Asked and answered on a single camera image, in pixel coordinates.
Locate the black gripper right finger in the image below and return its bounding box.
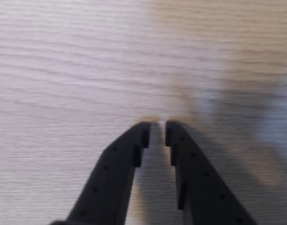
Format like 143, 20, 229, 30
165, 120, 259, 225

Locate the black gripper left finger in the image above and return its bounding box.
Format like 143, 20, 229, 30
49, 121, 151, 225

